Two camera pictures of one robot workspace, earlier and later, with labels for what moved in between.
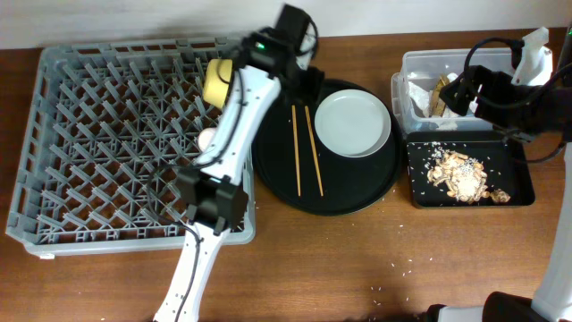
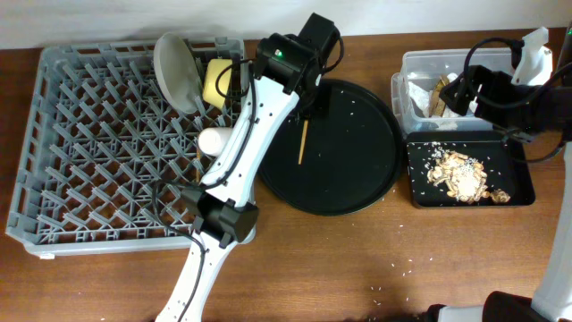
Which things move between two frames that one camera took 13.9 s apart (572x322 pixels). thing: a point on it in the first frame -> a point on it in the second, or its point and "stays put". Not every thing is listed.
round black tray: [298, 171] stays put
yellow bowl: [218, 75] stays put
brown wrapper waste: [437, 103] stays put
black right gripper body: [523, 107] stays put
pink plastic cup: [206, 137] stays put
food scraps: [465, 177] stays put
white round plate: [352, 122] -> [177, 73]
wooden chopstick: [297, 148] -> [198, 173]
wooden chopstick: [308, 119] -> [303, 139]
